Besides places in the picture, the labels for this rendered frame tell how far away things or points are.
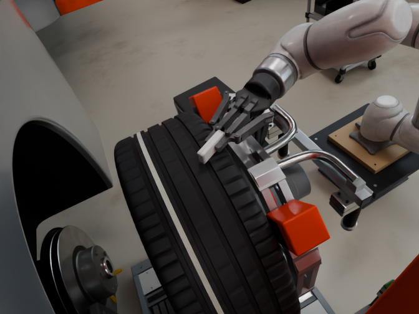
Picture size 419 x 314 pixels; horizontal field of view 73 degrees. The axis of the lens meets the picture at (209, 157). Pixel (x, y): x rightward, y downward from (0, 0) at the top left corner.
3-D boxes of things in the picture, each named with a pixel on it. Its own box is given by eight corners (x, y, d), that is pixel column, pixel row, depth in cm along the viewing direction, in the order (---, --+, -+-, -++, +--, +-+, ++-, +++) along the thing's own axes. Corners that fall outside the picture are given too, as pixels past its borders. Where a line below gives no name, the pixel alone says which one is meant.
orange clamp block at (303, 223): (264, 214, 60) (281, 223, 51) (295, 197, 61) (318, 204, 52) (277, 243, 60) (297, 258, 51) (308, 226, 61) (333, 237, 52)
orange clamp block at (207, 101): (199, 126, 84) (187, 98, 82) (223, 115, 85) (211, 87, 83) (205, 128, 77) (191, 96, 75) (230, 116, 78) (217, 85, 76)
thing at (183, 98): (201, 152, 222) (191, 120, 197) (181, 128, 245) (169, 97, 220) (245, 127, 231) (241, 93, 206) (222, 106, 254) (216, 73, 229)
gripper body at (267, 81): (281, 104, 66) (259, 131, 62) (250, 90, 69) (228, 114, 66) (285, 79, 59) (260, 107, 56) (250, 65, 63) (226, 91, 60)
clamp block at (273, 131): (260, 131, 99) (259, 120, 95) (282, 121, 100) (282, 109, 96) (268, 140, 95) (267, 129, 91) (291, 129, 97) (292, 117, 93)
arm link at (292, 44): (253, 57, 69) (295, 39, 58) (286, 23, 74) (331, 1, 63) (275, 93, 73) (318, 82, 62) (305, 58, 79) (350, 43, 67)
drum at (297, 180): (232, 202, 96) (226, 177, 86) (285, 174, 100) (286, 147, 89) (254, 235, 87) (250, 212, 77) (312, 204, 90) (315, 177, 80)
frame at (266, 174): (217, 192, 125) (186, 91, 84) (231, 185, 126) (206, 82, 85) (292, 315, 89) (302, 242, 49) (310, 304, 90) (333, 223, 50)
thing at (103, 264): (106, 262, 86) (96, 255, 81) (111, 259, 86) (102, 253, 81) (111, 282, 82) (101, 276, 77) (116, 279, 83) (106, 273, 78)
